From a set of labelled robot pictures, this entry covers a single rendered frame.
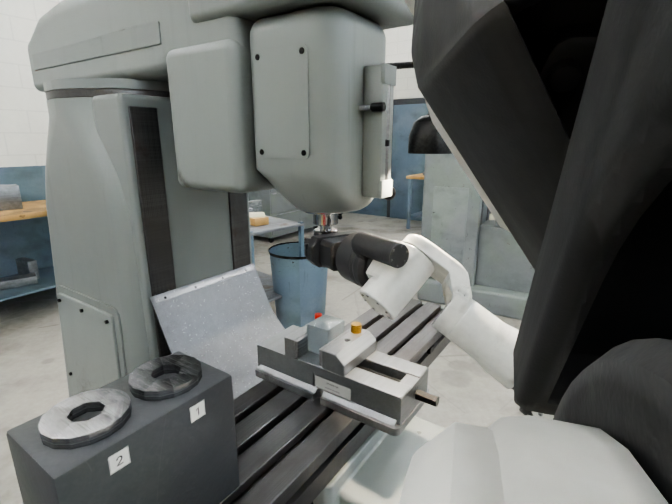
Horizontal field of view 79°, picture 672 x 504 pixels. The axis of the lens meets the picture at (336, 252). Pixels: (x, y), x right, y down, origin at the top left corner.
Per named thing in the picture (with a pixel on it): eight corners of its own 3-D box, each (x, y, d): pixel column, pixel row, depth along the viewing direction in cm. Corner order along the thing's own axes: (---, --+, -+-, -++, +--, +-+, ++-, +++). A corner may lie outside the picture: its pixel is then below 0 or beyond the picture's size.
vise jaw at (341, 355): (376, 350, 86) (377, 332, 85) (344, 376, 76) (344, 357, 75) (352, 342, 90) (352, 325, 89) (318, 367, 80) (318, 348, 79)
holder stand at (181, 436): (241, 486, 61) (232, 365, 56) (85, 625, 43) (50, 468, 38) (190, 452, 68) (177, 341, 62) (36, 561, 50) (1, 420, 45)
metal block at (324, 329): (344, 345, 87) (344, 319, 85) (328, 357, 82) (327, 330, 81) (324, 339, 90) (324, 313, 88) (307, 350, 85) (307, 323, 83)
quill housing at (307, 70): (393, 205, 82) (399, 26, 73) (335, 221, 65) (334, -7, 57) (316, 197, 92) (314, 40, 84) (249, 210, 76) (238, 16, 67)
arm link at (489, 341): (458, 317, 64) (572, 405, 58) (431, 354, 56) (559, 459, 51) (498, 271, 57) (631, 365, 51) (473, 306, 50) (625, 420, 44)
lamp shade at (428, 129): (451, 154, 64) (454, 112, 62) (405, 153, 66) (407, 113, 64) (452, 152, 71) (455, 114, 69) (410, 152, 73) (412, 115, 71)
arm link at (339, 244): (361, 220, 79) (401, 230, 70) (361, 267, 82) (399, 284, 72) (303, 226, 73) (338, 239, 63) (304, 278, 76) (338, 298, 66)
